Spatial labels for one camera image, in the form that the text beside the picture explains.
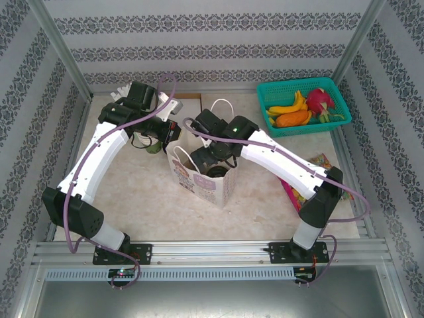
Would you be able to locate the black coffee cup lid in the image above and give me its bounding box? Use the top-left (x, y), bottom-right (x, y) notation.
top-left (207, 166), bottom-right (229, 179)

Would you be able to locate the brown cardboard napkin box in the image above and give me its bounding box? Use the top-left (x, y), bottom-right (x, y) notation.
top-left (172, 93), bottom-right (203, 115)

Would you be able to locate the white printed paper bag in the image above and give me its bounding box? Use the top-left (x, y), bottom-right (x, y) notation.
top-left (165, 98), bottom-right (240, 210)

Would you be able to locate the white wrapped straw bundle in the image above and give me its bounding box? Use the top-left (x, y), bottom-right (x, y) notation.
top-left (110, 83), bottom-right (133, 101)

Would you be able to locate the green paper cup stack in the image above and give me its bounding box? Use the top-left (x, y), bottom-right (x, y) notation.
top-left (136, 131), bottom-right (164, 156)

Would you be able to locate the white napkin stack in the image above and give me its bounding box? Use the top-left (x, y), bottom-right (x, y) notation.
top-left (184, 97), bottom-right (203, 115)

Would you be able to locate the orange mango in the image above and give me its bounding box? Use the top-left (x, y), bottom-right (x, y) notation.
top-left (274, 111), bottom-right (310, 129)

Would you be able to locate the teal plastic basket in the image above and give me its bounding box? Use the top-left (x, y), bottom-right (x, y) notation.
top-left (256, 76), bottom-right (352, 136)

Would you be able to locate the colourful fruit candy bag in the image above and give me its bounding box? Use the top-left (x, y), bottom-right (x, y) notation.
top-left (278, 152), bottom-right (354, 213)

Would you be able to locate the pink dragon fruit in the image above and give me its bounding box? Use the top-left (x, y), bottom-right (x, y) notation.
top-left (305, 86), bottom-right (346, 124)

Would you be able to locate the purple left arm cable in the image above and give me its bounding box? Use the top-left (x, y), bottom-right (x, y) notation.
top-left (64, 73), bottom-right (178, 254)

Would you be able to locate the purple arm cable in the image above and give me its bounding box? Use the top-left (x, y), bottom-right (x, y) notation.
top-left (182, 117), bottom-right (370, 223)
top-left (64, 73), bottom-right (178, 254)

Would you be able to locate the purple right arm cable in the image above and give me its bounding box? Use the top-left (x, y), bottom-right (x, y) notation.
top-left (182, 117), bottom-right (370, 223)

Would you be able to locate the aluminium frame post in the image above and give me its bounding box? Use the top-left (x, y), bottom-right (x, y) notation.
top-left (25, 0), bottom-right (95, 100)
top-left (332, 0), bottom-right (388, 89)

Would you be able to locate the aluminium mounting rail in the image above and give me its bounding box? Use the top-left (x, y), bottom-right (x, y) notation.
top-left (32, 240), bottom-right (390, 266)

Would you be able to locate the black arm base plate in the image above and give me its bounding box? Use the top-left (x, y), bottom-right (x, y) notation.
top-left (267, 241), bottom-right (331, 265)
top-left (92, 243), bottom-right (153, 266)

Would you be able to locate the slotted grey cable duct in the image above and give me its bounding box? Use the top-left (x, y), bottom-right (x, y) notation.
top-left (44, 267), bottom-right (296, 282)

